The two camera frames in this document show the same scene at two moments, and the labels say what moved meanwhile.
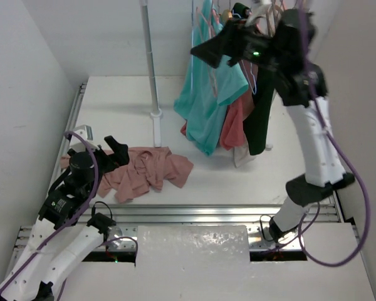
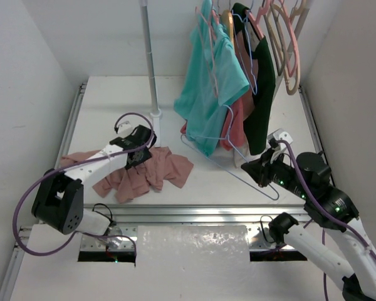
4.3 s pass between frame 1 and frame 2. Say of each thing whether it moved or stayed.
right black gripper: moved
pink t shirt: stayed
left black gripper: moved
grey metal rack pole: stayed
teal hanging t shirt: stayed
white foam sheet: stayed
